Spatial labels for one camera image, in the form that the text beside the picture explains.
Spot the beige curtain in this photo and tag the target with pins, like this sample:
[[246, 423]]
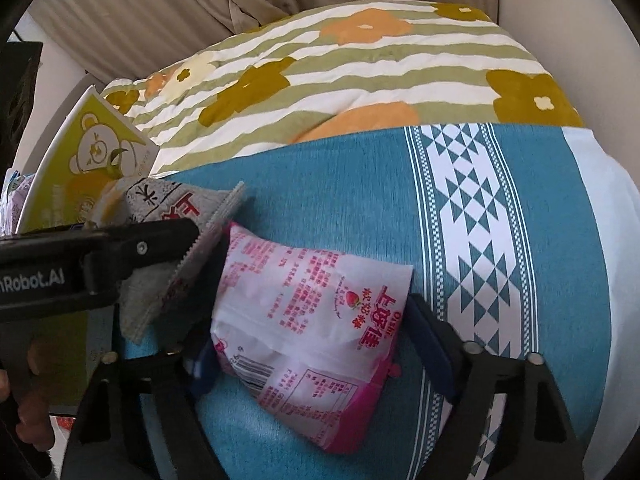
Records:
[[150, 10]]

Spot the grey white snack packet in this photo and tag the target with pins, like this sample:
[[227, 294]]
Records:
[[150, 200]]

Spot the green cardboard box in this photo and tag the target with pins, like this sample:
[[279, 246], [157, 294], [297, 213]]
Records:
[[95, 160]]

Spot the floral striped quilt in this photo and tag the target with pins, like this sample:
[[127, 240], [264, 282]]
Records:
[[375, 60]]

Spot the white lavender snack packet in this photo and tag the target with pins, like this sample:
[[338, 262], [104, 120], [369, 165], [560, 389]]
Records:
[[15, 200]]

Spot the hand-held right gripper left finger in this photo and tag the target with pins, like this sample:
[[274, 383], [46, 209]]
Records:
[[205, 375]]

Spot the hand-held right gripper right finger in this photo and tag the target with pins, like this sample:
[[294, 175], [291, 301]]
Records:
[[431, 347]]

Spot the pink white snack packet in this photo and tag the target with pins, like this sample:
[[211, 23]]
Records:
[[310, 300]]

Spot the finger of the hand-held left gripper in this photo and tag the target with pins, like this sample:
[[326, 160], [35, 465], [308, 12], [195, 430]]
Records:
[[150, 247]]

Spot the blue patterned blanket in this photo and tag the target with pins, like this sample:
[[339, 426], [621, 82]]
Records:
[[340, 185]]

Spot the person's left hand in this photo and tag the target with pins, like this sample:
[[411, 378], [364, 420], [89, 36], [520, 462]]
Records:
[[35, 425]]

